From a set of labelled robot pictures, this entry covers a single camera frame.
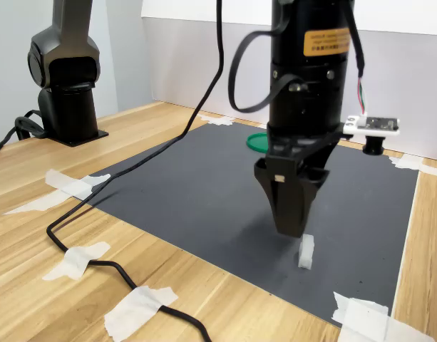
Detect dark grey mat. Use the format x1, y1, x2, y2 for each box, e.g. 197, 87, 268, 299
73, 123, 421, 327

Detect long black camera cable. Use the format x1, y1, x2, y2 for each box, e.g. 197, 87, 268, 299
46, 0, 369, 342

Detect white tape piece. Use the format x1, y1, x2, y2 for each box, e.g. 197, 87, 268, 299
42, 241, 111, 281
388, 155, 437, 179
331, 291, 437, 342
3, 169, 112, 217
198, 113, 237, 127
103, 286, 179, 342

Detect black base power cables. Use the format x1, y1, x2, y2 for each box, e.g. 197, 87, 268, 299
0, 109, 48, 160

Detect white partition board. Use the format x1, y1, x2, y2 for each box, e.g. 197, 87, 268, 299
141, 0, 437, 162

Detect round green lid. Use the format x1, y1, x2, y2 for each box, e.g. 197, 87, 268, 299
245, 132, 271, 155

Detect white gripper camera box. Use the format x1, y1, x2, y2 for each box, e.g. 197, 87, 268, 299
342, 115, 401, 157

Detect small white plastic terminal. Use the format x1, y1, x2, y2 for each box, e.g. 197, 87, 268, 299
297, 234, 316, 270

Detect black flat looped cable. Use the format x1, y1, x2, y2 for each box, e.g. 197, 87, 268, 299
227, 30, 308, 114

